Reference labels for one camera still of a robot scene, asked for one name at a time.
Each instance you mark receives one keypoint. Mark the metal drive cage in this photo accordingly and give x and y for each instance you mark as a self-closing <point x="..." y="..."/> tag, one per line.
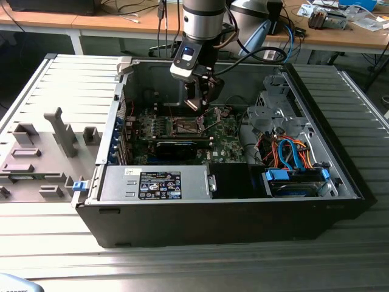
<point x="263" y="117"/>

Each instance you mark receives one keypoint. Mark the grey metal device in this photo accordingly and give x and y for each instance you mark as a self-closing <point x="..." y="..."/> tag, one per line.
<point x="337" y="21"/>

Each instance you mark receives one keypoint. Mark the green RAM stick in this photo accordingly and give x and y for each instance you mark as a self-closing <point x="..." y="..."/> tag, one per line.
<point x="21" y="177"/>

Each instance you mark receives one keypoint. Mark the beige plastic bracket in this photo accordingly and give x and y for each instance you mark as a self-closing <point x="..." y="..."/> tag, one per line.
<point x="124" y="65"/>

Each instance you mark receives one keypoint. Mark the silver green CPU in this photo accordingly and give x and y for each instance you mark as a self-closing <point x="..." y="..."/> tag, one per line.
<point x="192" y="104"/>

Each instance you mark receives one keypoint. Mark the green motherboard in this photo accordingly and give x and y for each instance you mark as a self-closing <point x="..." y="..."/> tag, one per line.
<point x="226" y="143"/>

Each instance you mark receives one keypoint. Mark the white label tag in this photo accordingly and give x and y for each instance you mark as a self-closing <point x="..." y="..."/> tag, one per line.
<point x="269" y="55"/>

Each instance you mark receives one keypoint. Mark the black graphics card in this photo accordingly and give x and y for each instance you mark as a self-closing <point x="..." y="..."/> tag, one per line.
<point x="176" y="149"/>

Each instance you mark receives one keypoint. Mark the blue case latch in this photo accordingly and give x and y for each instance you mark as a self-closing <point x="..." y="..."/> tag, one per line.
<point x="79" y="186"/>

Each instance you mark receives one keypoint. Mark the CPU socket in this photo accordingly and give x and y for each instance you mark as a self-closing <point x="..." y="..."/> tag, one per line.
<point x="186" y="129"/>

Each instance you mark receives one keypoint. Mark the blue cardboard box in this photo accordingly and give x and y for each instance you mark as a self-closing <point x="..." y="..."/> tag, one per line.
<point x="358" y="3"/>

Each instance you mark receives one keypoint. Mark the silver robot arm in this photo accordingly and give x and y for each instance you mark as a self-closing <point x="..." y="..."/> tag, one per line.
<point x="203" y="21"/>

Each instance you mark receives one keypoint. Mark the grey parts rack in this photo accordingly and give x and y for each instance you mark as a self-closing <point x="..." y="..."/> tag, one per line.
<point x="45" y="143"/>

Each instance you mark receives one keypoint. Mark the CPU cooler heatsink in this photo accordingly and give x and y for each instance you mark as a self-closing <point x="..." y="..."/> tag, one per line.
<point x="317" y="19"/>

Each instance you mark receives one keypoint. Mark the black upright box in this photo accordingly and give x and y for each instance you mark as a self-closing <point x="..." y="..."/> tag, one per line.
<point x="276" y="18"/>

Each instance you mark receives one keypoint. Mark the hard disk in blue carrier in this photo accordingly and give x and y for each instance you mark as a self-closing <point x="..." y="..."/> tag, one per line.
<point x="291" y="190"/>

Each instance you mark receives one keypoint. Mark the clear plastic bag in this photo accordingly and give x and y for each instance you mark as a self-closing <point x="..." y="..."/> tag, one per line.
<point x="367" y="24"/>

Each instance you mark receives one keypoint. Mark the printed paper leaflet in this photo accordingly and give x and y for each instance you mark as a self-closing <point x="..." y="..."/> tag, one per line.
<point x="305" y="10"/>

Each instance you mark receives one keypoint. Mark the black flat device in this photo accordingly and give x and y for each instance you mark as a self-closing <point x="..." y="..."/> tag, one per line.
<point x="51" y="7"/>

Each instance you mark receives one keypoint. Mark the black open PC case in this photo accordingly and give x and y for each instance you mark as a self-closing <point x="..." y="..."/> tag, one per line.
<point x="212" y="225"/>

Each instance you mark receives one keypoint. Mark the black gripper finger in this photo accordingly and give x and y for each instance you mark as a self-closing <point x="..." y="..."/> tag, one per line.
<point x="192" y="91"/>
<point x="216" y="88"/>

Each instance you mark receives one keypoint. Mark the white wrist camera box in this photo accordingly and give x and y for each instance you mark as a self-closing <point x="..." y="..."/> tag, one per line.
<point x="182" y="73"/>

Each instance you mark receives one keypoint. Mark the wooden desk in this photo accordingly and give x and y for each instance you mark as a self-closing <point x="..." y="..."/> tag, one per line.
<point x="91" y="22"/>
<point x="334" y="38"/>

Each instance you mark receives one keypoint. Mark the pale rounded device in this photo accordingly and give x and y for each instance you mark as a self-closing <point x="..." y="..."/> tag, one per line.
<point x="15" y="286"/>

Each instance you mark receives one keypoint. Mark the grey power supply unit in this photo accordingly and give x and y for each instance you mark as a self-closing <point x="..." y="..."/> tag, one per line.
<point x="118" y="182"/>

